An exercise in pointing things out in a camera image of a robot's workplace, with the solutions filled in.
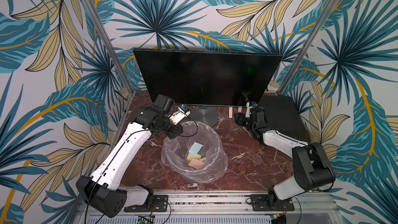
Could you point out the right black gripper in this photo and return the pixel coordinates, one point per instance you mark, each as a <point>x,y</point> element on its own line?
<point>241,120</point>

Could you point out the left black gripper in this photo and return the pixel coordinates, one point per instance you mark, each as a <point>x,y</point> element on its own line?
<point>175,132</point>

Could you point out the blue sticky note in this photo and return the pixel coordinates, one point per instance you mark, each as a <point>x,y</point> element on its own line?
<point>195,148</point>

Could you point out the yellow sticky note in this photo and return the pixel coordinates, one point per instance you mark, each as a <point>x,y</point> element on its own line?
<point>192,156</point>

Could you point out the pink sticky note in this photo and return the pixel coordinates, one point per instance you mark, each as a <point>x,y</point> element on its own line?
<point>196,164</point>

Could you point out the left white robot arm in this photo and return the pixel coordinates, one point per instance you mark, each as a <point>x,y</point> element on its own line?
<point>101,190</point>

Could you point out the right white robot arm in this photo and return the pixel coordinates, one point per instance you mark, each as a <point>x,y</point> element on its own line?
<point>311,166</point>

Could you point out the grey round monitor stand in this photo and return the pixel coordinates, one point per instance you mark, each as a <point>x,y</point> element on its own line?
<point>204,114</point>

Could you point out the black computer monitor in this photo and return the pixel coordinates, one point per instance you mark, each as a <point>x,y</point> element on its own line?
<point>213,78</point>

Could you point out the black plastic tool case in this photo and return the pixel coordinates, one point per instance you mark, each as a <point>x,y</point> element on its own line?
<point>280,112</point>

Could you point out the bin with clear plastic bag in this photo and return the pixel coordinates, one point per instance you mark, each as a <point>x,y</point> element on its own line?
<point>175,151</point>

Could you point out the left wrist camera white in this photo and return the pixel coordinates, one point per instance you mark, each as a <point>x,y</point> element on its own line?
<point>178,116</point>

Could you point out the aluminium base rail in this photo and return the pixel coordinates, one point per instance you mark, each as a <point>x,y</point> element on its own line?
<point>224,207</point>

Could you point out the left aluminium frame post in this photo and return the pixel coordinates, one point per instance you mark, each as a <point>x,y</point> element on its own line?
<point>93,13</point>

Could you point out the aluminium frame post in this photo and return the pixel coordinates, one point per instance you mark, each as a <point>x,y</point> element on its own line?
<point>324,14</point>
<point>93,13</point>

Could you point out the right aluminium frame post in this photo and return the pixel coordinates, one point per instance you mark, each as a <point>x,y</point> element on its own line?
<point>324,14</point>

